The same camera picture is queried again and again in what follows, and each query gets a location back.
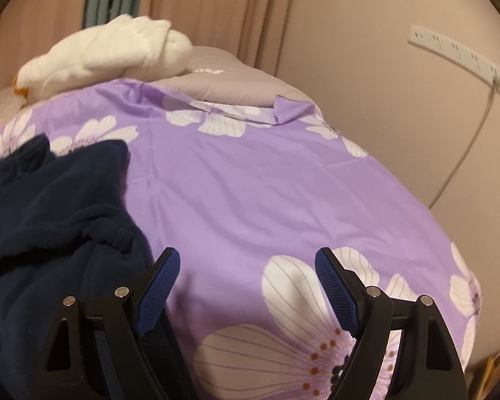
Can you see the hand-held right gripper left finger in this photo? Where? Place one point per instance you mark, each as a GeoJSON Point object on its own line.
{"type": "Point", "coordinates": [158, 287]}

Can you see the yellow-brown object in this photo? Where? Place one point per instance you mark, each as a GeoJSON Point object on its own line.
{"type": "Point", "coordinates": [493, 377]}

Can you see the grey pillow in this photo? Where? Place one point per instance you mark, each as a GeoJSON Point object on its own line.
{"type": "Point", "coordinates": [233, 79]}

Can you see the white plush toy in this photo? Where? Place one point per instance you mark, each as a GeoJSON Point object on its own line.
{"type": "Point", "coordinates": [108, 54]}

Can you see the pink curtain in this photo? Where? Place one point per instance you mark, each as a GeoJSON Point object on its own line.
{"type": "Point", "coordinates": [212, 8]}

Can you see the navy fleece garment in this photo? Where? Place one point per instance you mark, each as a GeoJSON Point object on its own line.
{"type": "Point", "coordinates": [46, 216]}

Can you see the beige cushion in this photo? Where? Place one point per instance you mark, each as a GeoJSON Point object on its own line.
{"type": "Point", "coordinates": [0, 106]}

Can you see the white wall power strip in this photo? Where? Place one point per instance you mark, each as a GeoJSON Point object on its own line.
{"type": "Point", "coordinates": [450, 48]}

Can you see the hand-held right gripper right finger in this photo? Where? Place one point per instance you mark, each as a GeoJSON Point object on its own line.
{"type": "Point", "coordinates": [337, 291]}

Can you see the purple floral duvet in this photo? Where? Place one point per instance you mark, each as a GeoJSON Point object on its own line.
{"type": "Point", "coordinates": [233, 196]}

